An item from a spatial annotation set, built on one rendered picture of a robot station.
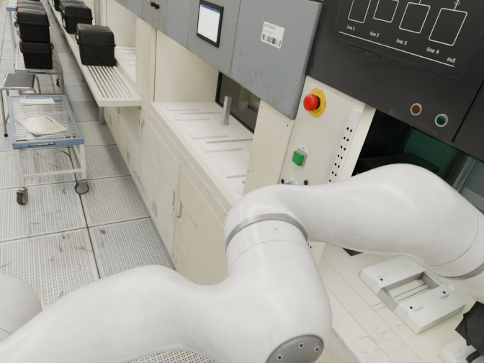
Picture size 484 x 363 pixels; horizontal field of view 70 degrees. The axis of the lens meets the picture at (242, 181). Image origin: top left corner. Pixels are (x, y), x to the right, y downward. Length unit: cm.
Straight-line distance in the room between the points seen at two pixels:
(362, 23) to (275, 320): 61
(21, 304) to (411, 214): 49
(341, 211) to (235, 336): 16
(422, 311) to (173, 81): 175
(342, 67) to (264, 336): 62
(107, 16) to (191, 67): 151
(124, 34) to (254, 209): 330
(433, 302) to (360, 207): 80
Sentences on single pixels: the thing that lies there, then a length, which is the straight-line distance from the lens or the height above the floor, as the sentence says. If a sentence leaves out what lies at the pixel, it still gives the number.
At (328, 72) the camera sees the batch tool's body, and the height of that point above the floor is 143.
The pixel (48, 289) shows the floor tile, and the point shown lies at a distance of 218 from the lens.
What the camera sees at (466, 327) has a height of 100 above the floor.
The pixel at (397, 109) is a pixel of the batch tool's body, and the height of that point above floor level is 142.
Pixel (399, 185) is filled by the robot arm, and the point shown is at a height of 143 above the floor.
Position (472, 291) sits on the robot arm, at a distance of 51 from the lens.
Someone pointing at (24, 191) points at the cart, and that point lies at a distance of 278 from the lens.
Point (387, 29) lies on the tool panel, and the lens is 74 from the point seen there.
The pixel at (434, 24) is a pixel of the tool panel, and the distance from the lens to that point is 69.
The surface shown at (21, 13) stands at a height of 97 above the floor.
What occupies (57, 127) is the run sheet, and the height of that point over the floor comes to 46.
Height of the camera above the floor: 158
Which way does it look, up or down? 30 degrees down
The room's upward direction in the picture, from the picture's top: 11 degrees clockwise
